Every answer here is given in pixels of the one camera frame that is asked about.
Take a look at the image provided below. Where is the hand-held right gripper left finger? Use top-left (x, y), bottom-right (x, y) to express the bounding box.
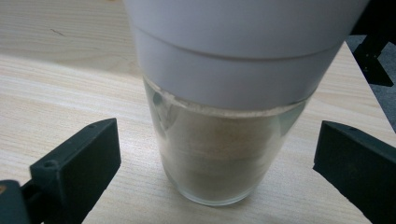
top-left (29, 118), bottom-right (122, 224)

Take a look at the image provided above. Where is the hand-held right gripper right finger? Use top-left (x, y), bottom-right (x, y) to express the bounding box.
top-left (312, 120), bottom-right (396, 224)

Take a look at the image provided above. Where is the clear glass cup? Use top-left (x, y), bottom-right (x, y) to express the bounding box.
top-left (142, 74), bottom-right (312, 207)

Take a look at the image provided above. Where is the white cup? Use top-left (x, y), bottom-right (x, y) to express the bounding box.
top-left (122, 0), bottom-right (372, 112)

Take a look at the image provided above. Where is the black stand base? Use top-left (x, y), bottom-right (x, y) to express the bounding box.
top-left (349, 0), bottom-right (396, 88)

